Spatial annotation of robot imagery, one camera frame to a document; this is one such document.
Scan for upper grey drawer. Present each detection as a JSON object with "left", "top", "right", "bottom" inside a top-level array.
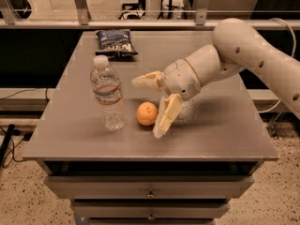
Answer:
[{"left": 44, "top": 176, "right": 254, "bottom": 200}]

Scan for grey drawer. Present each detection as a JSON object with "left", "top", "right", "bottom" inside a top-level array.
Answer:
[
  {"left": 44, "top": 176, "right": 254, "bottom": 200},
  {"left": 71, "top": 201, "right": 230, "bottom": 220}
]

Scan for black floor cables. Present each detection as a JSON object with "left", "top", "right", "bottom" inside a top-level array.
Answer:
[{"left": 0, "top": 87, "right": 51, "bottom": 170}]

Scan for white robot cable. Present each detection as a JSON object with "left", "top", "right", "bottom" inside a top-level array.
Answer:
[{"left": 257, "top": 17, "right": 297, "bottom": 114}]

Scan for metal railing with glass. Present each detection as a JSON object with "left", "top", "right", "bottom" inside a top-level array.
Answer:
[{"left": 0, "top": 0, "right": 300, "bottom": 30}]

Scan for clear plastic water bottle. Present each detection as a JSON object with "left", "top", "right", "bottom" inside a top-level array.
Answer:
[{"left": 90, "top": 55, "right": 127, "bottom": 131}]

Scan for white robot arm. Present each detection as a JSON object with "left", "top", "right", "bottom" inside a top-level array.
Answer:
[{"left": 132, "top": 18, "right": 300, "bottom": 138}]

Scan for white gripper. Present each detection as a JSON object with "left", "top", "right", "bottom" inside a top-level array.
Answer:
[{"left": 132, "top": 59, "right": 201, "bottom": 138}]

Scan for lower grey drawer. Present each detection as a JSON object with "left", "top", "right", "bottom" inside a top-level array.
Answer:
[{"left": 71, "top": 201, "right": 230, "bottom": 220}]

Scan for blue chip bag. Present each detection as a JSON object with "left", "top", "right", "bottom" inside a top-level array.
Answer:
[{"left": 96, "top": 29, "right": 138, "bottom": 58}]

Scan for orange fruit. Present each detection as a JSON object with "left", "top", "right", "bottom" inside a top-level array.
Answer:
[{"left": 136, "top": 102, "right": 158, "bottom": 126}]

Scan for grey drawer cabinet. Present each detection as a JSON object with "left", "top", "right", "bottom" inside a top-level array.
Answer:
[{"left": 23, "top": 32, "right": 278, "bottom": 225}]

